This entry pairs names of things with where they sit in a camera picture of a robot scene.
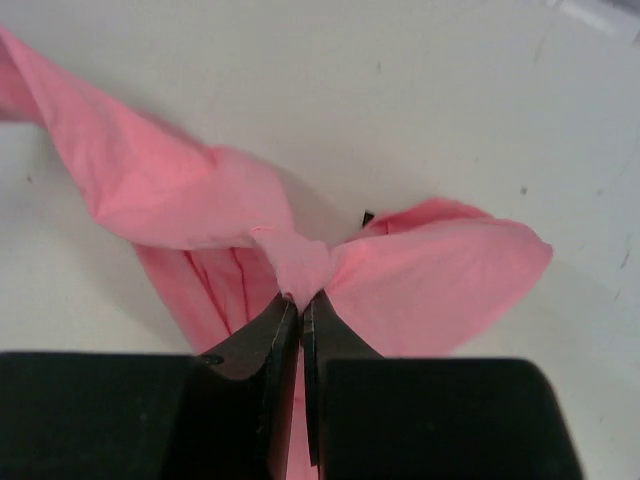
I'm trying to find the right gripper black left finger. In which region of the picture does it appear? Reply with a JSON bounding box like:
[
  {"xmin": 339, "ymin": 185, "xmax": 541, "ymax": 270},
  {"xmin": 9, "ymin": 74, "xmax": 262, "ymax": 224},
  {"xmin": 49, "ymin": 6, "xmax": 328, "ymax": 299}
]
[{"xmin": 189, "ymin": 294, "xmax": 299, "ymax": 479}]

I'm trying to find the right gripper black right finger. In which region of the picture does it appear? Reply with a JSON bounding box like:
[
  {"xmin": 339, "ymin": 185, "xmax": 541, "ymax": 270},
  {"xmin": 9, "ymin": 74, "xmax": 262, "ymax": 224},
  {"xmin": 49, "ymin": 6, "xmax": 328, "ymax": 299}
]
[{"xmin": 301, "ymin": 290, "xmax": 383, "ymax": 477}]

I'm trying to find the pink t shirt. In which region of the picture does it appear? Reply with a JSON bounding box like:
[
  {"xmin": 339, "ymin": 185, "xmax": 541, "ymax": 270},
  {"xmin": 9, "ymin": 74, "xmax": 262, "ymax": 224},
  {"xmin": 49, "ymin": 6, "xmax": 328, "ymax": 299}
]
[{"xmin": 1, "ymin": 32, "xmax": 570, "ymax": 479}]

